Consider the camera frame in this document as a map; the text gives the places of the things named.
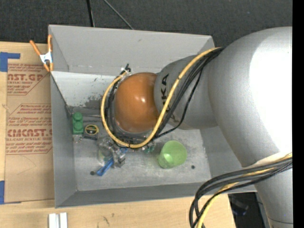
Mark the grey metal bin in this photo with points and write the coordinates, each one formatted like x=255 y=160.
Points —
x=147 y=174

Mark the black and yellow tape measure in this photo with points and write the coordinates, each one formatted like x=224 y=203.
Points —
x=91 y=130

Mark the green toy brick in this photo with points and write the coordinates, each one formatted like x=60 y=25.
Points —
x=77 y=123

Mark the green plastic cup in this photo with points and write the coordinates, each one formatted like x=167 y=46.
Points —
x=174 y=152

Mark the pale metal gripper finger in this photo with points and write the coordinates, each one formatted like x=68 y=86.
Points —
x=108 y=145
x=121 y=160

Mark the brown cardboard board red print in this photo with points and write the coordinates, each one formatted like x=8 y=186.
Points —
x=26 y=117

